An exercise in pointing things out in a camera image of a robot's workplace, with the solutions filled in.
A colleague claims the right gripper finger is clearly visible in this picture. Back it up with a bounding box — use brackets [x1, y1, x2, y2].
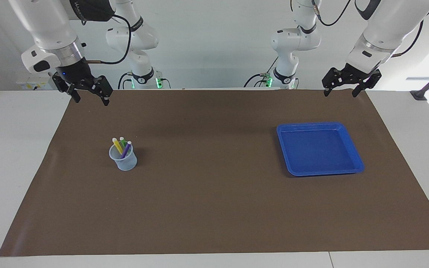
[53, 73, 82, 104]
[92, 76, 113, 106]

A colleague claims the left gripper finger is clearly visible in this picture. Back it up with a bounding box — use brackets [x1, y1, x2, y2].
[352, 71, 382, 98]
[322, 68, 343, 97]

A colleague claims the blue plastic tray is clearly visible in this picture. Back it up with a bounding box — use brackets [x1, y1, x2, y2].
[276, 122, 365, 176]

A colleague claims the translucent plastic cup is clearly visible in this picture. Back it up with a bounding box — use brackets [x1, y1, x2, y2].
[109, 143, 138, 171]

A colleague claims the brown table mat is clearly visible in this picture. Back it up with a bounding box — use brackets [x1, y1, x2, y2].
[0, 89, 429, 257]

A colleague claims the black base cable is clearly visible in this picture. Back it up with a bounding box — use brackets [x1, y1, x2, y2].
[117, 72, 134, 90]
[244, 56, 279, 88]

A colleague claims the white wall socket box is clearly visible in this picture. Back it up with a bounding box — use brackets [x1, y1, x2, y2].
[16, 76, 57, 90]

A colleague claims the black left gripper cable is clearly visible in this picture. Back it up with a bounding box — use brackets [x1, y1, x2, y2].
[311, 0, 424, 58]

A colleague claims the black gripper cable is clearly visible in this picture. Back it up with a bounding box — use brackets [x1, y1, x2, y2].
[84, 14, 132, 66]
[311, 0, 424, 58]

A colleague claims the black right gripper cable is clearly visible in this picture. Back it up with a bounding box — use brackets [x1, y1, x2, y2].
[84, 14, 132, 66]

